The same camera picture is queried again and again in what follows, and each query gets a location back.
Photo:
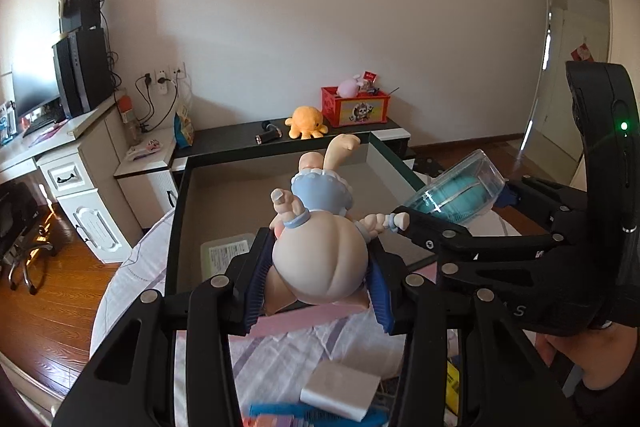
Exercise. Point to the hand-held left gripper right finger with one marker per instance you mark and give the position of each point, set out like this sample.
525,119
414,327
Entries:
380,302

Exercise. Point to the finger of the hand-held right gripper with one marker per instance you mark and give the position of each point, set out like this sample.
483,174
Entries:
435,232
545,199

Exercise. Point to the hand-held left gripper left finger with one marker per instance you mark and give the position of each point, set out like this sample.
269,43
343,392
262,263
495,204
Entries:
255,279

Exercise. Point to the clear case with teal insert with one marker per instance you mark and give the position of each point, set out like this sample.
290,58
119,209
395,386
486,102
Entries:
450,197

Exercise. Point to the doll figurine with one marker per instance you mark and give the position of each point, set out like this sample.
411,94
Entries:
320,257

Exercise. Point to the pink box with green rim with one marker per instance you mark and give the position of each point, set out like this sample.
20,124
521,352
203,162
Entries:
215,202

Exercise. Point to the white rectangular block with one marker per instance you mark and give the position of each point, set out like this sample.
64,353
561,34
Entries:
340,389

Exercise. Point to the person's right hand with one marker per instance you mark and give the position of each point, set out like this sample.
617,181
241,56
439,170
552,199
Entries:
580,357

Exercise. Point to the clear bag with paper label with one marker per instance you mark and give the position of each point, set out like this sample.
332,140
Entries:
227,252

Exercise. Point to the white door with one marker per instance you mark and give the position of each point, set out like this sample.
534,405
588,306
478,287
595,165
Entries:
565,107

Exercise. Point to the yellow packet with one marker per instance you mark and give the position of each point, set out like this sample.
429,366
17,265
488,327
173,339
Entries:
452,387

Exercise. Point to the blue flat plastic piece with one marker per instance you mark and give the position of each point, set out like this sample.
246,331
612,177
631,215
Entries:
280,412

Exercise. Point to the black low cabinet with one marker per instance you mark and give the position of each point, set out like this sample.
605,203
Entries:
230,142

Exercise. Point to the white side cabinet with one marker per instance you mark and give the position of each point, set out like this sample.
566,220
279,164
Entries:
145,192

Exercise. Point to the black flashlight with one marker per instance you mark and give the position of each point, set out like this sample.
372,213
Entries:
267,133

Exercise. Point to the red printed crate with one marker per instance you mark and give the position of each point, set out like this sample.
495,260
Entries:
356,107

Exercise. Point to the red door decoration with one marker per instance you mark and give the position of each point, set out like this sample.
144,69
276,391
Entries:
582,53

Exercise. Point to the orange octopus plush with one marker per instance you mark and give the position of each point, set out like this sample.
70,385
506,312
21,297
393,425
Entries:
305,121

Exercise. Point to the small red card box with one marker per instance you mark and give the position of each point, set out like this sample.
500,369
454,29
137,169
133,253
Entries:
370,78

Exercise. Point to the blue snack bag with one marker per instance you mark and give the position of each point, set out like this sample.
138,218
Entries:
184,127

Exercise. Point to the pink plush toy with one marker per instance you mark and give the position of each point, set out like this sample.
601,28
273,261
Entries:
348,86

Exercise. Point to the pink flat packet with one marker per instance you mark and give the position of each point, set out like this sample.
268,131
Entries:
145,149

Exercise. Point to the white desk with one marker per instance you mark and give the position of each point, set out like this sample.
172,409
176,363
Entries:
90,187

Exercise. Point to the bottle with orange cap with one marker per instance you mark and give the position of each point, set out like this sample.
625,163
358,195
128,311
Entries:
127,117

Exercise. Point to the black office chair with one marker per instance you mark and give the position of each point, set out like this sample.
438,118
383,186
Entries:
25,232

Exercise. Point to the black computer tower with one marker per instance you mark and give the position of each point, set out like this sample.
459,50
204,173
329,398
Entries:
82,72

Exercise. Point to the black monitor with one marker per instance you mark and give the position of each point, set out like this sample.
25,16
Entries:
30,92

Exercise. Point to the blue white box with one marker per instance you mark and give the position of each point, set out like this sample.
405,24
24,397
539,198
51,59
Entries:
5,122

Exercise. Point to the black speaker box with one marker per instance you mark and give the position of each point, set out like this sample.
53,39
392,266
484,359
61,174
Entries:
80,9

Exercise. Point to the white wall outlets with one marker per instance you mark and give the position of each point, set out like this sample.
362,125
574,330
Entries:
162,74

